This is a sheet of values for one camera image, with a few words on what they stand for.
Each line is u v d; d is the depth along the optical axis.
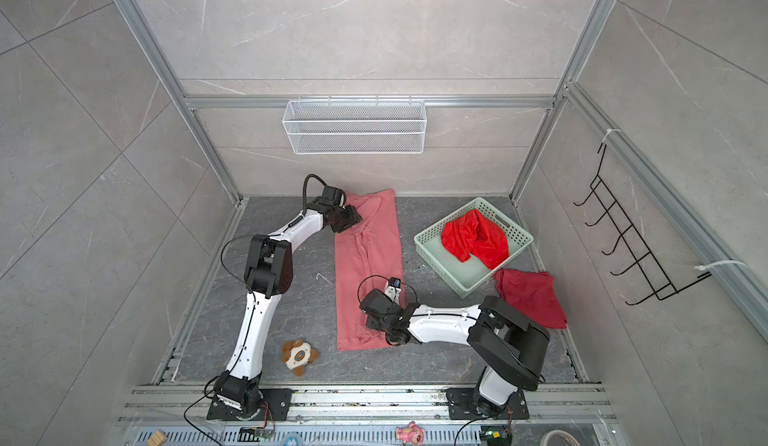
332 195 0.90
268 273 0.66
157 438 0.68
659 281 0.60
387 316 0.66
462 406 0.73
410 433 0.67
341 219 0.97
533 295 0.90
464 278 0.95
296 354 0.78
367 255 1.01
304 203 0.84
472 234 0.97
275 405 0.73
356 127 1.00
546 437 0.68
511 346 0.44
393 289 0.80
